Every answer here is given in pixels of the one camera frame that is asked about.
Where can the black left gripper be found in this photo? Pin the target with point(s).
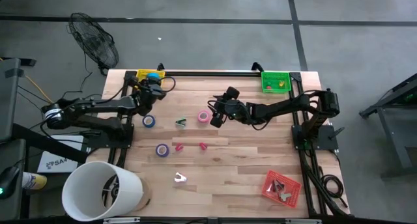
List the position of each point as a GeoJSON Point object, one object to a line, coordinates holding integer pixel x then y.
{"type": "Point", "coordinates": [148, 93]}

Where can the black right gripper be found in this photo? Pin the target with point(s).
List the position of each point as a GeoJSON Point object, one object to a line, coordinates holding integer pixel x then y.
{"type": "Point", "coordinates": [229, 110]}

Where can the light blue tape roll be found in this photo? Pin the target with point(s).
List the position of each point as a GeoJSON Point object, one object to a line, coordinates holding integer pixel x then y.
{"type": "Point", "coordinates": [153, 75]}

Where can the pink tape roll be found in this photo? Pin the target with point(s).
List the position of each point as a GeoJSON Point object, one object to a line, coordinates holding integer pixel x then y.
{"type": "Point", "coordinates": [201, 118]}

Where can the teal staple remover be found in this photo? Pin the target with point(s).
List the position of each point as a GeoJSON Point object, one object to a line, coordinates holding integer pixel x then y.
{"type": "Point", "coordinates": [181, 122]}

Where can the red mini stapler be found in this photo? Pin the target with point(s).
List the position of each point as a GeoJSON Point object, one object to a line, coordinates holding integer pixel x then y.
{"type": "Point", "coordinates": [203, 146]}
{"type": "Point", "coordinates": [178, 148]}

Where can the purple tape roll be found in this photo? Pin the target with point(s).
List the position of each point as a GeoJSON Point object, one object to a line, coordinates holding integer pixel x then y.
{"type": "Point", "coordinates": [157, 150]}

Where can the yellow mini stapler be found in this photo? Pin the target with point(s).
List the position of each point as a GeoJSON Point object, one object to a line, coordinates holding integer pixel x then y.
{"type": "Point", "coordinates": [281, 84]}

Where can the orange plastic basket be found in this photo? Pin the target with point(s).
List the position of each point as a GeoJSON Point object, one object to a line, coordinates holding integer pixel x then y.
{"type": "Point", "coordinates": [291, 185]}

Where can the grey staple remover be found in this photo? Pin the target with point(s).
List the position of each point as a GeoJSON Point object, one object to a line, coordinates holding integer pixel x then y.
{"type": "Point", "coordinates": [285, 196]}

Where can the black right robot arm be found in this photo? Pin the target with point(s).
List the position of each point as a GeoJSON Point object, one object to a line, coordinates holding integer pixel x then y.
{"type": "Point", "coordinates": [280, 107]}

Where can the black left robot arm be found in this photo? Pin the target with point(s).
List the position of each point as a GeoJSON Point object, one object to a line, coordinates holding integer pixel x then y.
{"type": "Point", "coordinates": [97, 104]}

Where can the brown cardboard tape roll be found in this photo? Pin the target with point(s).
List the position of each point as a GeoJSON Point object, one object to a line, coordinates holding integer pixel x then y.
{"type": "Point", "coordinates": [147, 191]}

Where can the yellow plastic basket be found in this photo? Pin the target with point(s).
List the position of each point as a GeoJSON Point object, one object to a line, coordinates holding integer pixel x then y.
{"type": "Point", "coordinates": [141, 73]}

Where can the green plastic basket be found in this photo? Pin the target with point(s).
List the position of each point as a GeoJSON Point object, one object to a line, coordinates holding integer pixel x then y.
{"type": "Point", "coordinates": [275, 77]}

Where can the black floor fan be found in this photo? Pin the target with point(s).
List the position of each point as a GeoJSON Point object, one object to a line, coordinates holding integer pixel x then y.
{"type": "Point", "coordinates": [94, 41]}

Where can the black diagonal strut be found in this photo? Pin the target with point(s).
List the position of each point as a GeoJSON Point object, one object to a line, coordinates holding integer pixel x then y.
{"type": "Point", "coordinates": [49, 144]}

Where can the white cylindrical bucket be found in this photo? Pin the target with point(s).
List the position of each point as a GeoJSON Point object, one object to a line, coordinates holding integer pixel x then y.
{"type": "Point", "coordinates": [81, 185]}

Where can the white printed box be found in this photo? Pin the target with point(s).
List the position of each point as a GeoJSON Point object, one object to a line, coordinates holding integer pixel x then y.
{"type": "Point", "coordinates": [57, 163]}

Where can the grey side desk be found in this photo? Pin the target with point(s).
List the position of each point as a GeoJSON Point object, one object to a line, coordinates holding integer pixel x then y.
{"type": "Point", "coordinates": [8, 103]}

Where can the yellow white spray bottle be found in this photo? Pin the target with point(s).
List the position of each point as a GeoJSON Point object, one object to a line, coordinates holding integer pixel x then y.
{"type": "Point", "coordinates": [34, 181]}

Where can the black computer mouse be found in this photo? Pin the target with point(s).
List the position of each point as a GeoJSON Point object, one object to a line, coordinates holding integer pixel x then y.
{"type": "Point", "coordinates": [8, 181]}

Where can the black metal cart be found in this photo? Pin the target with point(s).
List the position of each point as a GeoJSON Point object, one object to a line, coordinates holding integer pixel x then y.
{"type": "Point", "coordinates": [394, 126]}

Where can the black aluminium table frame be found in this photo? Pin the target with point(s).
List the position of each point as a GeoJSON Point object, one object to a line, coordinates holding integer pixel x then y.
{"type": "Point", "coordinates": [211, 74]}

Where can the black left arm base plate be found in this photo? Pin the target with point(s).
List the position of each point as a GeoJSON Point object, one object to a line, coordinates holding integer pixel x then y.
{"type": "Point", "coordinates": [97, 142]}

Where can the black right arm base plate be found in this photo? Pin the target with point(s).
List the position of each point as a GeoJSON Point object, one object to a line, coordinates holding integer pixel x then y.
{"type": "Point", "coordinates": [325, 139]}

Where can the silver metal bracket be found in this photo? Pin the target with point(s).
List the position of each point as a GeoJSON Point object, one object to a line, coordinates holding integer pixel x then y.
{"type": "Point", "coordinates": [120, 220]}
{"type": "Point", "coordinates": [303, 221]}

